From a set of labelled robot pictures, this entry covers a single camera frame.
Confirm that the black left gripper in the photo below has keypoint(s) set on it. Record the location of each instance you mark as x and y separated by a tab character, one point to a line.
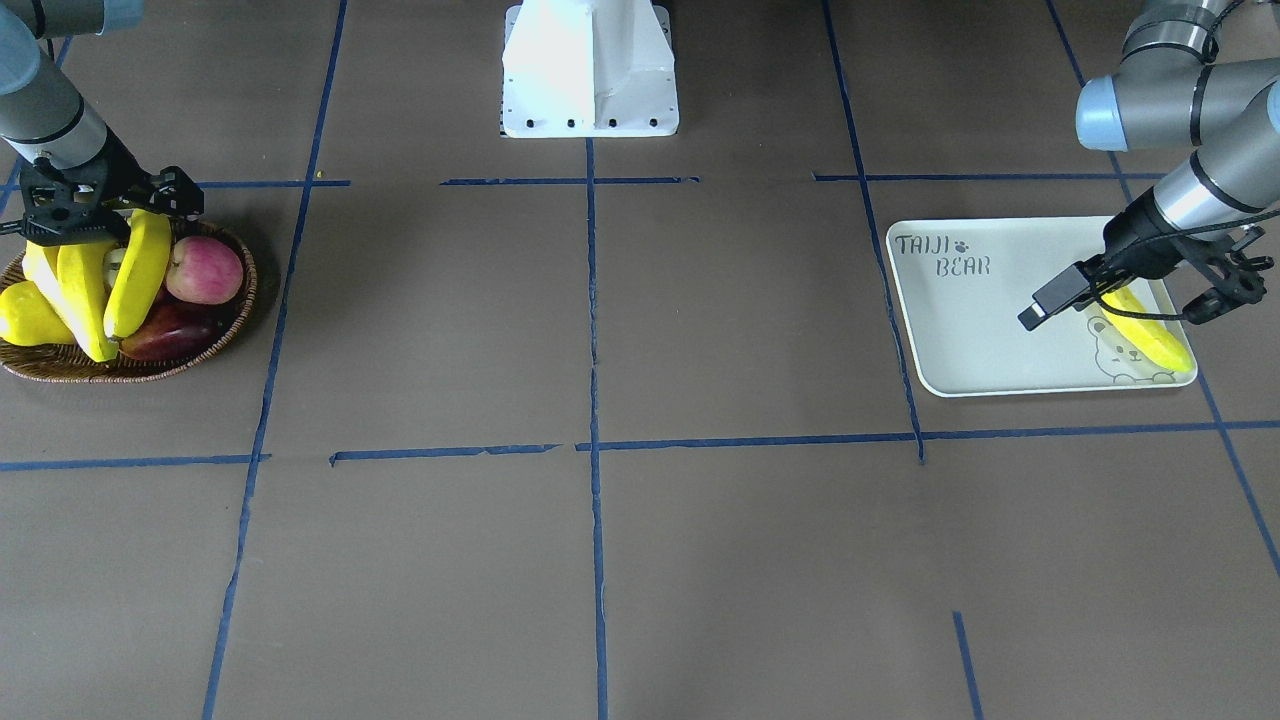
1141	243

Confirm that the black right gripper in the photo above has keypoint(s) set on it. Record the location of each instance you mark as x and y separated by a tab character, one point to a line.
113	164

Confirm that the yellow banana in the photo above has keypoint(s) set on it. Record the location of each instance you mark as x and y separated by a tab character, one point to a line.
1127	314
80	274
141	274
40	265
28	319

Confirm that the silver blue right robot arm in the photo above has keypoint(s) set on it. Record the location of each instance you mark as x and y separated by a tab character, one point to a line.
43	115

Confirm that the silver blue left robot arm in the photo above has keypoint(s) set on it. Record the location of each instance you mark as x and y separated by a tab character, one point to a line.
1170	90

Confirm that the brown wicker basket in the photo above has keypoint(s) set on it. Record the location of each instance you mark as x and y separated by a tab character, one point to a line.
66	364

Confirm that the white bear tray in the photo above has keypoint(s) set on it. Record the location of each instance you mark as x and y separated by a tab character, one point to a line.
962	284

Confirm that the red apple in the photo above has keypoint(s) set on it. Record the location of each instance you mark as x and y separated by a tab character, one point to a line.
203	270

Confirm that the purple eggplant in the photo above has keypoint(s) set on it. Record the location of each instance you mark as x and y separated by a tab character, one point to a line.
174	332

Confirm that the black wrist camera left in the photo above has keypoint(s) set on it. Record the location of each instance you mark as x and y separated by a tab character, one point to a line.
1235	280

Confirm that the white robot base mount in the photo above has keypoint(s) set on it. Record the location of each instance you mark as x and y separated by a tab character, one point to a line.
588	69

